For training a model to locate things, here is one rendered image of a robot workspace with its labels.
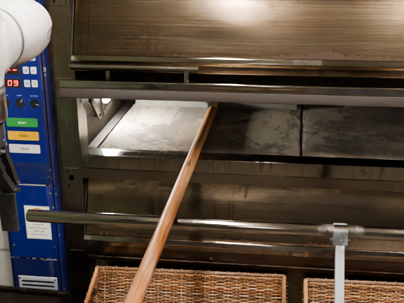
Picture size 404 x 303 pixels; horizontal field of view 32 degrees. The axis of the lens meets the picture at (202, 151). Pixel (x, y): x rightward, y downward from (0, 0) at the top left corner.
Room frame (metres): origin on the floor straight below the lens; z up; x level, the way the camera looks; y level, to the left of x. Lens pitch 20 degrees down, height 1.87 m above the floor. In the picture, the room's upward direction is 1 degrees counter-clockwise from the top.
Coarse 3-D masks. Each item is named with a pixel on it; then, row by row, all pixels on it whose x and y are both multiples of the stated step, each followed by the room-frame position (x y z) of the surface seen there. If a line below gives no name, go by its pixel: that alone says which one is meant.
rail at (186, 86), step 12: (60, 84) 1.73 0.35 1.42; (72, 84) 1.73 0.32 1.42; (84, 84) 1.72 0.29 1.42; (96, 84) 1.72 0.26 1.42; (108, 84) 1.71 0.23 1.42; (120, 84) 1.71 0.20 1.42; (132, 84) 1.71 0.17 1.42; (144, 84) 1.70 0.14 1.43; (156, 84) 1.70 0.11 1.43; (168, 84) 1.69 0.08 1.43; (180, 84) 1.69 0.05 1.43; (192, 84) 1.69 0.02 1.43; (204, 84) 1.68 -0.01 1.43; (216, 84) 1.68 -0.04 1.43; (228, 84) 1.68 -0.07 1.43; (240, 84) 1.67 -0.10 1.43; (252, 84) 1.67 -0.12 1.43; (264, 84) 1.68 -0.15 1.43; (396, 96) 1.62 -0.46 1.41
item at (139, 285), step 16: (208, 112) 2.16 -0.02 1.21; (208, 128) 2.03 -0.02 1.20; (192, 144) 1.88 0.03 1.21; (192, 160) 1.75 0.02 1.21; (176, 192) 1.54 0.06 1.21; (176, 208) 1.47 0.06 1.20; (160, 224) 1.37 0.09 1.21; (160, 240) 1.30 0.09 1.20; (144, 256) 1.24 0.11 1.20; (144, 272) 1.17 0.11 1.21; (144, 288) 1.13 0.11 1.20
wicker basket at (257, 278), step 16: (96, 272) 1.80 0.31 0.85; (112, 272) 1.82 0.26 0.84; (128, 272) 1.81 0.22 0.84; (160, 272) 1.81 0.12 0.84; (176, 272) 1.80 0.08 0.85; (192, 272) 1.79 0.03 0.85; (208, 272) 1.79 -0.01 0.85; (224, 272) 1.79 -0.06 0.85; (240, 272) 1.78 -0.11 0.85; (96, 288) 1.80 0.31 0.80; (112, 288) 1.80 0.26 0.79; (128, 288) 1.80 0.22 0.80; (160, 288) 1.80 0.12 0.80; (176, 288) 1.79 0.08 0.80; (192, 288) 1.78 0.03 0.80; (208, 288) 1.78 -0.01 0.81; (224, 288) 1.77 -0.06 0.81; (240, 288) 1.77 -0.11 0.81; (256, 288) 1.77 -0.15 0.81; (272, 288) 1.76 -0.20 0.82
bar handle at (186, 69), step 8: (72, 64) 1.77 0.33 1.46; (80, 64) 1.77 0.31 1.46; (88, 64) 1.77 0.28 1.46; (96, 64) 1.77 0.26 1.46; (104, 64) 1.76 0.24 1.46; (112, 64) 1.76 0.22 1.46; (120, 64) 1.76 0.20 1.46; (128, 64) 1.76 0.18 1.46; (192, 72) 1.73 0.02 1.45; (184, 80) 1.73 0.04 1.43
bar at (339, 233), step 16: (80, 224) 1.49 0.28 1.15; (96, 224) 1.49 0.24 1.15; (112, 224) 1.48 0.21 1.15; (128, 224) 1.47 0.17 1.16; (144, 224) 1.47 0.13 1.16; (176, 224) 1.46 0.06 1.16; (192, 224) 1.45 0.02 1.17; (208, 224) 1.45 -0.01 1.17; (224, 224) 1.44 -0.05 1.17; (240, 224) 1.44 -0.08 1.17; (256, 224) 1.44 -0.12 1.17; (272, 224) 1.43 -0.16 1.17; (288, 224) 1.43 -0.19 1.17; (304, 224) 1.43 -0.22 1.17; (320, 224) 1.43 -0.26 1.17; (336, 224) 1.43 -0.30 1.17; (336, 240) 1.40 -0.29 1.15; (384, 240) 1.40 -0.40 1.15; (400, 240) 1.39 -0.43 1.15; (336, 256) 1.38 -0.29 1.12; (336, 272) 1.36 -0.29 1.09; (336, 288) 1.33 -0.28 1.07
